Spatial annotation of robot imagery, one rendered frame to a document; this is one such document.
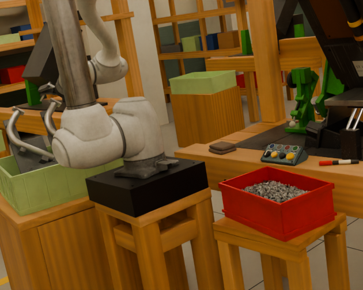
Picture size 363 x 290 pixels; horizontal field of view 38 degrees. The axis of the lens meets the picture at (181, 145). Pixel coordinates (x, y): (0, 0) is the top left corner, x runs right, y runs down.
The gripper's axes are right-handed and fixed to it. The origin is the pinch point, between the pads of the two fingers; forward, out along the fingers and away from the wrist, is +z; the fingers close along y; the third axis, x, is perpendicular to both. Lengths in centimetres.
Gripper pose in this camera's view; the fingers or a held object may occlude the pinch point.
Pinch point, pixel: (54, 103)
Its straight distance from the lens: 253.0
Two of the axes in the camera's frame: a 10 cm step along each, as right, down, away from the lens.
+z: -4.4, 2.9, 8.5
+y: -8.4, -4.6, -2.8
